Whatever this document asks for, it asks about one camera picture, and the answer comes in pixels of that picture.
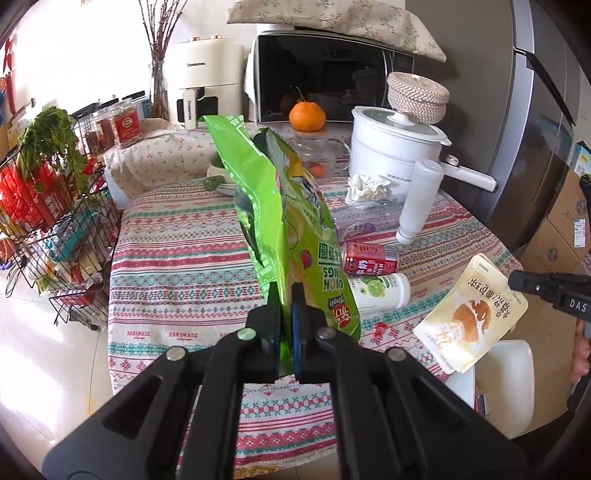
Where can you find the large orange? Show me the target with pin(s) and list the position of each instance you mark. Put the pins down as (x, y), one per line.
(307, 116)

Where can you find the small tangerine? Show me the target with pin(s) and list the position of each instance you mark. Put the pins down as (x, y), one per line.
(316, 170)

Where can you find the black pouch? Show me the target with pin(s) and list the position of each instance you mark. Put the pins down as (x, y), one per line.
(586, 187)

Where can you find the glass teapot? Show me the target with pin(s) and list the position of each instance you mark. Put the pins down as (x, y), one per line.
(318, 150)

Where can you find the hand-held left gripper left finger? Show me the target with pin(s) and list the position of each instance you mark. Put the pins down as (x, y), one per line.
(270, 332)

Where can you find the dry twig branches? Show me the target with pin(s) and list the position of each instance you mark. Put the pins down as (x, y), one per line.
(161, 32)

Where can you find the pale yellow bread packet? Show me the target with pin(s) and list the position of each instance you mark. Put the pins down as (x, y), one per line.
(466, 318)

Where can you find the plain cardboard box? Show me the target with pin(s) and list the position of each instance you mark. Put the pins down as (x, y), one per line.
(549, 254)

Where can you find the dark green squash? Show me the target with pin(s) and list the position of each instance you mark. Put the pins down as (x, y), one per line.
(261, 141)

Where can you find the white tissue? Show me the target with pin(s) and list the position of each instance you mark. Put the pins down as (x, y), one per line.
(367, 189)

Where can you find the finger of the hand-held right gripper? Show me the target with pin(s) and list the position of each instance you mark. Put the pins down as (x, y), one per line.
(533, 285)

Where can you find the floral cloth cover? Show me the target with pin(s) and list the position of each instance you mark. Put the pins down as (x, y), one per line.
(332, 23)

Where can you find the clear plastic bottle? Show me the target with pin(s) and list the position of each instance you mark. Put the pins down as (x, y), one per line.
(369, 210)

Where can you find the white plastic bin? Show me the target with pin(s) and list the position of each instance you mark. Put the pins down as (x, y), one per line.
(503, 392)

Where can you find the person's right hand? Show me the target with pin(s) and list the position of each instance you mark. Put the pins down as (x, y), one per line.
(581, 360)

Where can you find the red bags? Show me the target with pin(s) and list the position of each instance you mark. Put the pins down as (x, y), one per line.
(37, 198)

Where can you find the small red candy wrapper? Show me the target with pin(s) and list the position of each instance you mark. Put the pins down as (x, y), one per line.
(378, 331)

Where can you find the green snack bag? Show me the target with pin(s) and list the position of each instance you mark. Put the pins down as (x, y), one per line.
(286, 221)

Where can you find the white cylindrical bottle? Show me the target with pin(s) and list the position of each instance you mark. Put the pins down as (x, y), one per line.
(418, 203)

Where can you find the small white bottle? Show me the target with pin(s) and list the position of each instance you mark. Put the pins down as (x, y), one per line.
(378, 291)

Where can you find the cardboard box white label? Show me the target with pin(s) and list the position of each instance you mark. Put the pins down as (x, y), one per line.
(570, 212)

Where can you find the green leafy vegetable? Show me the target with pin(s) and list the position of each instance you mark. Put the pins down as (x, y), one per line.
(51, 138)

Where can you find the striped patterned tablecloth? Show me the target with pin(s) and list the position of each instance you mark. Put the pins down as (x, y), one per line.
(184, 258)

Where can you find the black microwave oven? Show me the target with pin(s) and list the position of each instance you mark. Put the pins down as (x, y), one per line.
(332, 69)

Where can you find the stacked white bowls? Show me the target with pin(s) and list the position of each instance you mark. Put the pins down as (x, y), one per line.
(221, 182)

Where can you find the blue printed box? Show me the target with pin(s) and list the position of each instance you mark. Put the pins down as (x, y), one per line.
(582, 159)

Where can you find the red drink can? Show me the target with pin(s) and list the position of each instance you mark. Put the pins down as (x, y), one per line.
(369, 258)

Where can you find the white dotted cloth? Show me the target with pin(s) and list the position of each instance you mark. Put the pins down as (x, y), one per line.
(161, 157)

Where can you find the green spoon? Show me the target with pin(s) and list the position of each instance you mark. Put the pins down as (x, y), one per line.
(211, 183)

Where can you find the pile of assorted packets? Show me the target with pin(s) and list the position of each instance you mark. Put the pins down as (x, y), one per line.
(69, 258)

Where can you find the glass vase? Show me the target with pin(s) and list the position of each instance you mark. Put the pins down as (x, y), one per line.
(159, 92)

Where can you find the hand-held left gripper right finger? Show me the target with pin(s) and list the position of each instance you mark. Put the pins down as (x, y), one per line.
(298, 332)

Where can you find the white electric cooking pot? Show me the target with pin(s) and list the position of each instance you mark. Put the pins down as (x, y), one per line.
(383, 152)

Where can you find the white air fryer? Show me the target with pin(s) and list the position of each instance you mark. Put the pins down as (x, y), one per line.
(207, 69)

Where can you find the grey refrigerator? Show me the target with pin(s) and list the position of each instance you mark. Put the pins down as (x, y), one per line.
(485, 138)

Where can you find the woven lidded basket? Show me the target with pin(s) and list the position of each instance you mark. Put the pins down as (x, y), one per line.
(418, 97)

